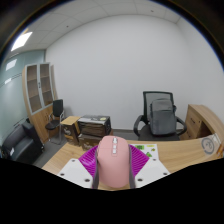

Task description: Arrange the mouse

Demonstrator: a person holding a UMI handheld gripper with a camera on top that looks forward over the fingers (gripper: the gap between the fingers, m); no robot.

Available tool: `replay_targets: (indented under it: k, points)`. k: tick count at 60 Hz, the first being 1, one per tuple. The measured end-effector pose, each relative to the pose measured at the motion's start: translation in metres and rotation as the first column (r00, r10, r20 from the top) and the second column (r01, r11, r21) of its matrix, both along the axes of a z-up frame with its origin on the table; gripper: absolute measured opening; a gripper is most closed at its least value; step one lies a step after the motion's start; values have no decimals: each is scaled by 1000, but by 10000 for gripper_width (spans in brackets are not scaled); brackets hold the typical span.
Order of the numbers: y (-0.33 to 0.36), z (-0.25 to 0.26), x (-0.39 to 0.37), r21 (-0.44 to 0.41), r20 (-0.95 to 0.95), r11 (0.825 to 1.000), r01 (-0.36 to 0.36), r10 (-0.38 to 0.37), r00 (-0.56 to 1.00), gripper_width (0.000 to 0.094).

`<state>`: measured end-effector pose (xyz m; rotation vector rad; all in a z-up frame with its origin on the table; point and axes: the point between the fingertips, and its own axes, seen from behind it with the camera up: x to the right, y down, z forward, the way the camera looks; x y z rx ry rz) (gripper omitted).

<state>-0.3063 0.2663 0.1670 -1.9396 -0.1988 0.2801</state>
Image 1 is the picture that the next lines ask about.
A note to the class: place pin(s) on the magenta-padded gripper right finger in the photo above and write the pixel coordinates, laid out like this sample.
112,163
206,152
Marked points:
148,168

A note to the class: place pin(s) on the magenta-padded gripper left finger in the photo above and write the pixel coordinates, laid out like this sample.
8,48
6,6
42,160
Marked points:
78,171

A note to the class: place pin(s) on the pink computer mouse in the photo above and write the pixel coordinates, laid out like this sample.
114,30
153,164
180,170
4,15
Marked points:
113,163

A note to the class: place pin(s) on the white sticker sheet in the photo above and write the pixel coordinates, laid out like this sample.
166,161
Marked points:
148,149

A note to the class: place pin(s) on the black mesh office chair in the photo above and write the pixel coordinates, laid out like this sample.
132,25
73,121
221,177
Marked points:
146,131

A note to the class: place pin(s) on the tall brown cardboard box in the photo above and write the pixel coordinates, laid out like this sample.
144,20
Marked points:
70,128

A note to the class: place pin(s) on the black cardboard box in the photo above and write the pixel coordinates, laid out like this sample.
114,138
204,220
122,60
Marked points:
95,126

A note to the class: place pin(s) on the grey backpack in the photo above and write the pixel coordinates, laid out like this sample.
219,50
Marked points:
162,116

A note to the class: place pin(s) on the wooden shelf cabinet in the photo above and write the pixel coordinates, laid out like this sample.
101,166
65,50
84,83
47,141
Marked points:
41,123

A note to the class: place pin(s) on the black leather sofa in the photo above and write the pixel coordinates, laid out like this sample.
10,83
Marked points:
20,145

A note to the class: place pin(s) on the black metal-legged visitor chair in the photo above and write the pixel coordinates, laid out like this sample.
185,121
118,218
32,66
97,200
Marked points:
57,110

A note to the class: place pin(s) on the wooden side desk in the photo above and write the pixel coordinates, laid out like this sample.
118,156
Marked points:
196,120

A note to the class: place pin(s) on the ceiling light panel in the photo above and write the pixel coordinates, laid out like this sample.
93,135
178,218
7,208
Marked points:
21,40

